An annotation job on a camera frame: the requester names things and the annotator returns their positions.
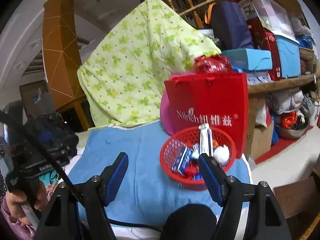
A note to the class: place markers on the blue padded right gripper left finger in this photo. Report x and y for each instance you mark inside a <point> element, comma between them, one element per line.
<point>61,219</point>

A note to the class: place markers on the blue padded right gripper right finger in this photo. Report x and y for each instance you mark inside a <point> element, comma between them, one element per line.
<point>265,218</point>

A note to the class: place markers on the maroon sleeve left forearm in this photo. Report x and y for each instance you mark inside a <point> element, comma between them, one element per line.
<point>20,230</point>

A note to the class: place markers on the left hand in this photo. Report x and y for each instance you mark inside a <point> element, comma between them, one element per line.
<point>15,198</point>

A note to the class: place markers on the black equipment case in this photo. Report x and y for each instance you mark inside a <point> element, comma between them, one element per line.
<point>20,155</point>

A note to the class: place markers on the blue towel blanket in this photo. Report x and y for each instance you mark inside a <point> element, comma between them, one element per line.
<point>147,195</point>

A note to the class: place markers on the red floor mat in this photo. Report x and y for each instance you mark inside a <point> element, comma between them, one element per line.
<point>281,145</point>

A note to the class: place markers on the cardboard box on floor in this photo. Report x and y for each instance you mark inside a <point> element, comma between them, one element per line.
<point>261,142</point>

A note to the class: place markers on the red crumpled foil wrapper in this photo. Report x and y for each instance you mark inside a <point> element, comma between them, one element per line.
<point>191,170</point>

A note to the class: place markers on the metal basin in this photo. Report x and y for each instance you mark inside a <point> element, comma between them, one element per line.
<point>290,134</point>

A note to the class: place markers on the red plastic mesh basket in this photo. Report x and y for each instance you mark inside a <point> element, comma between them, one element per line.
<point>188,137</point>

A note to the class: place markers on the small blue white box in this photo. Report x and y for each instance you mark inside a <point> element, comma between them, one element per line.
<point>182,160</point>

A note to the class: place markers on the silver toothpaste tube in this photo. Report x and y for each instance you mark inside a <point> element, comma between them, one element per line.
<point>206,140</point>

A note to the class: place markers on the magenta pink pillow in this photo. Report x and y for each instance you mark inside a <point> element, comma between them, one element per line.
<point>168,118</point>

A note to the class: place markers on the green clover pattern quilt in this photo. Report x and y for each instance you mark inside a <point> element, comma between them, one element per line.
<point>123,79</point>

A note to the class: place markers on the red Nilrich paper bag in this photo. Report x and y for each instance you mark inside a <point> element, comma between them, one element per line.
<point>219,99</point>

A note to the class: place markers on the orange wooden pillar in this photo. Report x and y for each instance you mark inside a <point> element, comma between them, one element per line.
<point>61,58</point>

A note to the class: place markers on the wooden shelf board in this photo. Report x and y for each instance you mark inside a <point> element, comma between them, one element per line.
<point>283,84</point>

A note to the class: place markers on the light blue cardboard box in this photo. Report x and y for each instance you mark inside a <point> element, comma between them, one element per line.
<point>249,59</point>

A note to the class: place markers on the red plastic bag in bag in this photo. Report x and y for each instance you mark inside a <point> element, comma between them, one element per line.
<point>211,64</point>

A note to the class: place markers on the wicker basket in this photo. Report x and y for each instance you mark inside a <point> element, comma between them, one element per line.
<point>306,54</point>

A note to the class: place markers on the dark red gift box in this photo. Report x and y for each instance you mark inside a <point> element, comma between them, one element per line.
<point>266,40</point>

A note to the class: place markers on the dark blue bag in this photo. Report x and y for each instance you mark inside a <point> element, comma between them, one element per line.
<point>230,27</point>

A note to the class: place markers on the clear plastic storage box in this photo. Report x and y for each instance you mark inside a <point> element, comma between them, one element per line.
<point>268,14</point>

